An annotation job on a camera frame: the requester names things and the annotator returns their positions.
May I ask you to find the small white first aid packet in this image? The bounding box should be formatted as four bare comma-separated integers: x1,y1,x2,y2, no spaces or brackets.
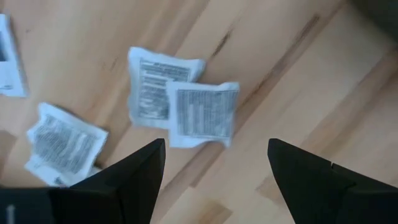
165,80,241,149
127,45,206,130
0,14,28,98
24,101,109,188

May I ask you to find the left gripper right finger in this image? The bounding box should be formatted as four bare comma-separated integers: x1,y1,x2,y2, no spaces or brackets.
267,139,398,224

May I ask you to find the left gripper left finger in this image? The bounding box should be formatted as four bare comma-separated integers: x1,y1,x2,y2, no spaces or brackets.
49,139,166,224

